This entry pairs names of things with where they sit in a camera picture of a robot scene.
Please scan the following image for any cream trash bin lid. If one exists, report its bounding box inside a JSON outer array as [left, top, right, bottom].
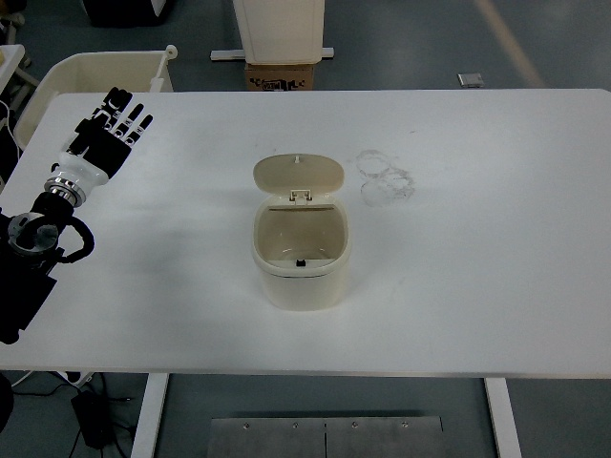
[[252, 153, 346, 205]]

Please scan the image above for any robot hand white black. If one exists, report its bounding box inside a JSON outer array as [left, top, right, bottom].
[[51, 87, 155, 192]]

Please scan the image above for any tall white bin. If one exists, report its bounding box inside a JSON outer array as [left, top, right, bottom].
[[232, 0, 326, 65]]

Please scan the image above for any grey metal base bar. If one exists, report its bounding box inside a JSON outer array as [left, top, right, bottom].
[[210, 46, 335, 62]]

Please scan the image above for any black power adapter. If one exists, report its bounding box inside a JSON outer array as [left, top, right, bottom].
[[70, 390, 116, 449]]

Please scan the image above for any white side table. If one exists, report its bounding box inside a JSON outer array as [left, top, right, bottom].
[[0, 44, 42, 96]]

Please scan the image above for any grey metal plate with screws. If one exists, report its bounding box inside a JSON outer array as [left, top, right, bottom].
[[209, 416, 445, 458]]

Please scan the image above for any large cream plastic tub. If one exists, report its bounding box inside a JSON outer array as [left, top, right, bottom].
[[12, 45, 179, 150]]

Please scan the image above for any brown cardboard box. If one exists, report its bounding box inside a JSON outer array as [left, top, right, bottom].
[[244, 61, 316, 92]]

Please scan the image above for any black case on floor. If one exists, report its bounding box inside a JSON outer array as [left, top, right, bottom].
[[81, 0, 172, 29]]

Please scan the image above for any black cable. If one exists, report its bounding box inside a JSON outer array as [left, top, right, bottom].
[[95, 372, 135, 405]]

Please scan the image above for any white table leg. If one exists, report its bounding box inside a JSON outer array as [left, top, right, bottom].
[[129, 372, 169, 458], [483, 377, 524, 458]]

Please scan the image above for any cream desktop trash bin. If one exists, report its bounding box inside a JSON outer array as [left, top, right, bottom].
[[251, 153, 353, 312]]

